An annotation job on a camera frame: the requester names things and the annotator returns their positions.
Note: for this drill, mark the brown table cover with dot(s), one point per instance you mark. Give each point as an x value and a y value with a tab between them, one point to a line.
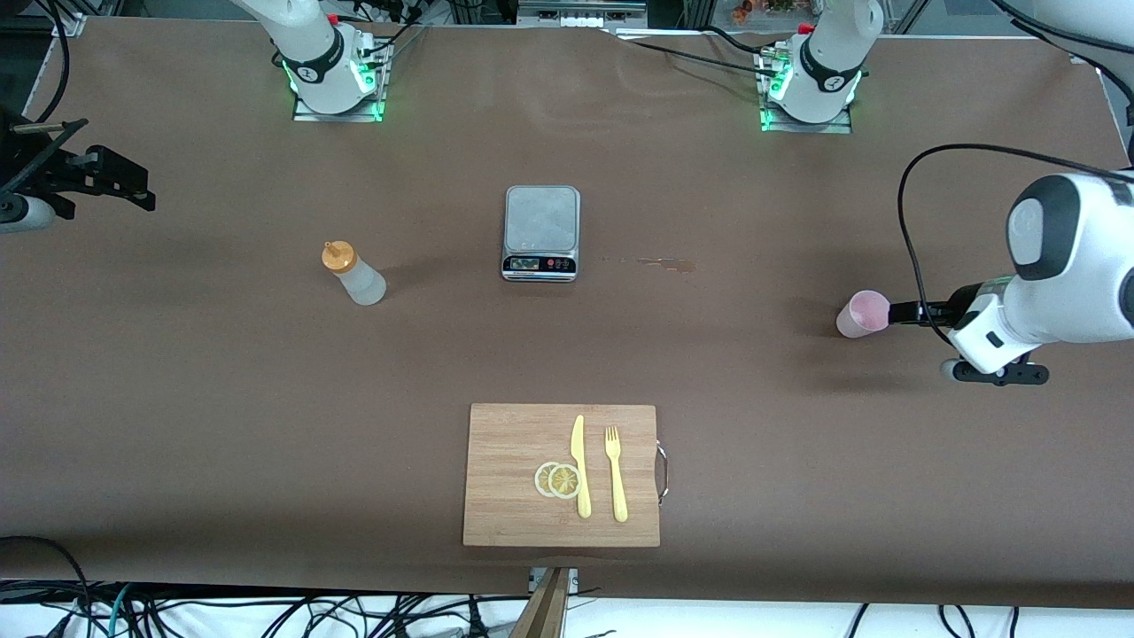
266	425

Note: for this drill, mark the grey power strip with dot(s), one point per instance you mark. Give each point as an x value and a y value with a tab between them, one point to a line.
580	13

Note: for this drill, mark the yellow plastic knife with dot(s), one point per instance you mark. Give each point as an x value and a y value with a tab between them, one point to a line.
580	461

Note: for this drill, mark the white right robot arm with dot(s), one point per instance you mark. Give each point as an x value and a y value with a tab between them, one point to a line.
310	44

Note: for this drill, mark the yellow plastic fork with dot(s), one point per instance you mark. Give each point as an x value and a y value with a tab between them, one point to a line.
617	478

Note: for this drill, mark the aluminium frame profile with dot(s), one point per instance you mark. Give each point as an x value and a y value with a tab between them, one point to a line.
69	22

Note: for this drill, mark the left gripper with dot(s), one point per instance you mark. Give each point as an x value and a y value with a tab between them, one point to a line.
941	313

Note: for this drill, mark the pink plastic cup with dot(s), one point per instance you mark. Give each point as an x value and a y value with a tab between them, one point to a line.
859	317

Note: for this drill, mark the wooden post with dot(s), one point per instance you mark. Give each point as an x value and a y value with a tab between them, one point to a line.
542	611

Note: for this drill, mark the metal bracket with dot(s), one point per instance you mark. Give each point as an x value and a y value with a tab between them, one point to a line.
571	578

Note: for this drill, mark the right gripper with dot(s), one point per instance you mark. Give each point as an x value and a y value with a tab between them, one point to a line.
55	172

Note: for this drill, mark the sauce bottle with orange cap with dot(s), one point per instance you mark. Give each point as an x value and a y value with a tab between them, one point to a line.
359	282

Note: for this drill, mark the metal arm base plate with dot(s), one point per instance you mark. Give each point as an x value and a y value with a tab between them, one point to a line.
306	113
837	127

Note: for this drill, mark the lemon slice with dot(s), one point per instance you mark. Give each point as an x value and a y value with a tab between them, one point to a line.
565	481
540	480

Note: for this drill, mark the silver kitchen scale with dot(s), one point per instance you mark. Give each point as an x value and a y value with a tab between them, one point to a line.
541	221

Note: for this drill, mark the wooden cutting board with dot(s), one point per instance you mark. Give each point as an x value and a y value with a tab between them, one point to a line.
505	461

